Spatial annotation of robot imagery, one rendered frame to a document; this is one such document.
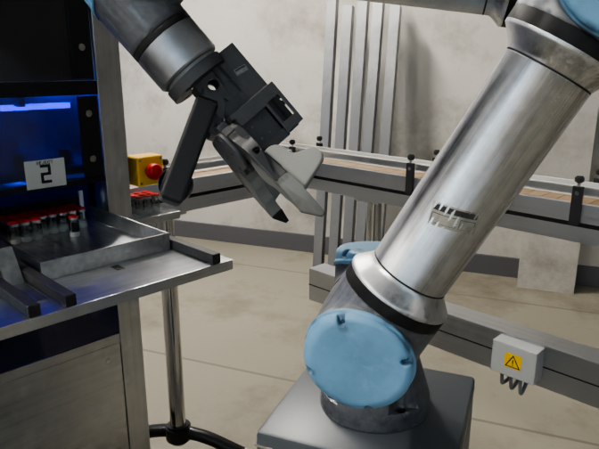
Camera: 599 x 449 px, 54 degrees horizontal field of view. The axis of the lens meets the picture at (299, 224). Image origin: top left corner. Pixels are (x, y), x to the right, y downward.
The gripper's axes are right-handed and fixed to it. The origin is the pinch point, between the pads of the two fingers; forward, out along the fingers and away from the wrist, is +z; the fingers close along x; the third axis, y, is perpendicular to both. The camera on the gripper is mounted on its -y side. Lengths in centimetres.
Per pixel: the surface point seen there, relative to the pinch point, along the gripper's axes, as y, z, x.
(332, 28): 147, -31, 246
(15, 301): -34, -16, 35
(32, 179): -21, -35, 69
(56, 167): -16, -34, 71
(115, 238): -17, -15, 69
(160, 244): -11, -7, 58
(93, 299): -25.3, -8.3, 36.8
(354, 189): 45, 20, 107
